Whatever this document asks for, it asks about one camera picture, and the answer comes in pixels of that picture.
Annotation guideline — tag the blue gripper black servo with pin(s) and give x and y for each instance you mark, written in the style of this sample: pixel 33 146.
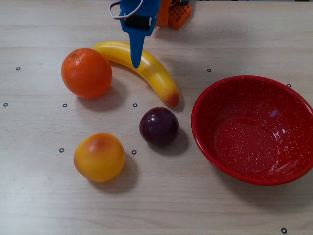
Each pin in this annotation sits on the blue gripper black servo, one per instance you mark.
pixel 136 34

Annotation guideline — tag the yellow toy banana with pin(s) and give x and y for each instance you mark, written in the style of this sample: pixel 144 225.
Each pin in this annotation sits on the yellow toy banana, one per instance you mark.
pixel 156 73

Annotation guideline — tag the orange robot arm base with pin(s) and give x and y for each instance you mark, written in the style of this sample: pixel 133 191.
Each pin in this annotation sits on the orange robot arm base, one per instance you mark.
pixel 179 16

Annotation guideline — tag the red speckled bowl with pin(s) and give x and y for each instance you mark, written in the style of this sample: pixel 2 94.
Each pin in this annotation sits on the red speckled bowl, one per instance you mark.
pixel 252 137

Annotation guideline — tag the orange toy orange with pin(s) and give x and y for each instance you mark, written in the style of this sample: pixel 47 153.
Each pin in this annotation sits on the orange toy orange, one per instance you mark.
pixel 86 73

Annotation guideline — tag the dark purple toy plum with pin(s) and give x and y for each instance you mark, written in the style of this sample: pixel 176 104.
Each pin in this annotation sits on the dark purple toy plum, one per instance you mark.
pixel 159 126

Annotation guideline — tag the yellow orange toy peach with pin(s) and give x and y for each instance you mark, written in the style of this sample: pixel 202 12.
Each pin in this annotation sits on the yellow orange toy peach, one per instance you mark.
pixel 99 157

